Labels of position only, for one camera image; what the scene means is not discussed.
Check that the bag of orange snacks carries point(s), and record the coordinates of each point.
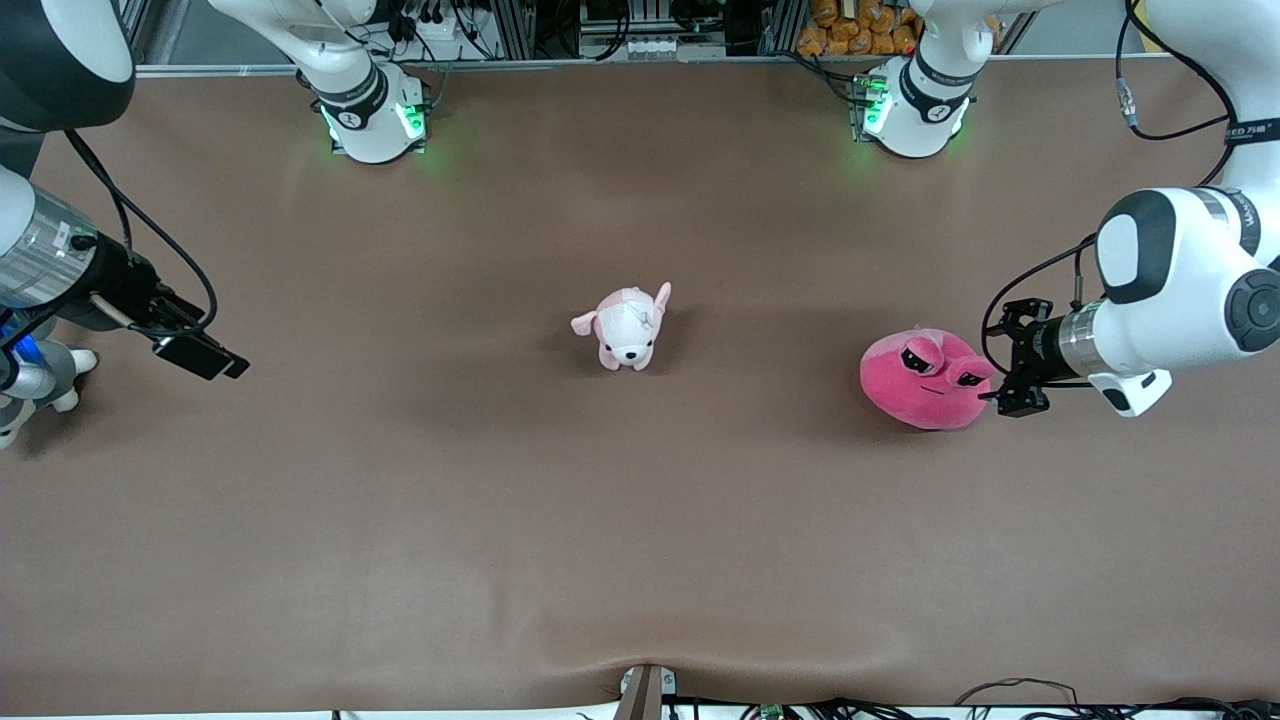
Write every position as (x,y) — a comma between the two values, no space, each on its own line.
(850,30)

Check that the hot pink blob plush toy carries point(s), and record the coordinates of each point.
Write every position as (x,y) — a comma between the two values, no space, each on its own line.
(925,400)

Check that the pale pink white dog plush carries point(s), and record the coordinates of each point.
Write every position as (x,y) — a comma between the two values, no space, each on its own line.
(625,325)

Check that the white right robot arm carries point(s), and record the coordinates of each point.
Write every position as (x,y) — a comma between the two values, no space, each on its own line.
(365,125)

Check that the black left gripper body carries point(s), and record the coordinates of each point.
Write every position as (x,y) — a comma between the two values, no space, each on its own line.
(1031,351)

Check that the metal table edge clamp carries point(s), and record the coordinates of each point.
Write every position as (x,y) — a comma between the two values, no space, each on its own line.
(645,695)

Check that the grey white husky plush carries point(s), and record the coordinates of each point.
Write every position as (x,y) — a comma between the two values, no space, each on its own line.
(40,395)

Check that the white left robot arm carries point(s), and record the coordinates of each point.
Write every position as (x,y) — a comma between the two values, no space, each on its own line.
(1180,290)

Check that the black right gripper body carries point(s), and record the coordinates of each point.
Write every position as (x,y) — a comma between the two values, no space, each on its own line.
(117,289)

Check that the white power strip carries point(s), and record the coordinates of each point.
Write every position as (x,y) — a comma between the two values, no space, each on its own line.
(650,47)

